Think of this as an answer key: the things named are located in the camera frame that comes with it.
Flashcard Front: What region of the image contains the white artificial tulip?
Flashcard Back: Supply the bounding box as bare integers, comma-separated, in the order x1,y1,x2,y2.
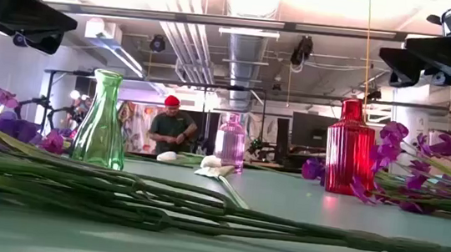
190,154,256,211
156,149,305,179

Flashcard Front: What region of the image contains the red ribbed glass vase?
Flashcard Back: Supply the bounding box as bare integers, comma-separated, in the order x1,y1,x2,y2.
320,95,383,199

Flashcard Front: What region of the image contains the green glass vase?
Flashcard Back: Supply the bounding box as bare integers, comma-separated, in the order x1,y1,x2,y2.
68,66,134,172

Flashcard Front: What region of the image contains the pink glass bottle vase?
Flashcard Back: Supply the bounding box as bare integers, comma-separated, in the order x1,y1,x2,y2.
211,111,249,174

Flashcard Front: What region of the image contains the white round pillar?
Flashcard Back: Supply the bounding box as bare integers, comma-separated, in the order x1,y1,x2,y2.
389,85,436,143

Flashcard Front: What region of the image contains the white ceiling unit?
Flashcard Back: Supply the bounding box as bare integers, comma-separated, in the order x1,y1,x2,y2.
83,18,124,43

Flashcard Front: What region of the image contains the black ceiling-mounted device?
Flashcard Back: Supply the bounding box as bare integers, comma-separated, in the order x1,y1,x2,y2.
289,33,316,68

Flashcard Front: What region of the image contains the black ceiling spotlight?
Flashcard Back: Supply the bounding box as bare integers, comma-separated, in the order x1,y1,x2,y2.
148,33,168,54

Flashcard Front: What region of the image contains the dark computer monitor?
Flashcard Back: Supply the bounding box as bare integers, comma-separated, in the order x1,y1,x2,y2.
289,110,340,152

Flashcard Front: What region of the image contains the colourful patterned cloth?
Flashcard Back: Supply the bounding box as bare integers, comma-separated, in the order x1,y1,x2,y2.
112,99,158,156

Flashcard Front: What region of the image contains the person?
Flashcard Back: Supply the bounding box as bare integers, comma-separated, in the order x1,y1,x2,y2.
145,92,203,161

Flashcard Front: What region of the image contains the white ceiling light bar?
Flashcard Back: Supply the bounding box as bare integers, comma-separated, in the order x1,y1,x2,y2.
217,25,281,41

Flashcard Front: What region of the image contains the yellow cable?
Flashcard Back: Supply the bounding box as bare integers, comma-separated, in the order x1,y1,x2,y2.
355,0,381,113

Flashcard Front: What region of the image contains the grey overhead rail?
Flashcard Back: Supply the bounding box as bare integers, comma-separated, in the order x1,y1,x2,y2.
42,0,411,49

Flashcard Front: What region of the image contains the silver ventilation duct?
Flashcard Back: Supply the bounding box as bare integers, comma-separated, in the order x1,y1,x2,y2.
220,32,270,113

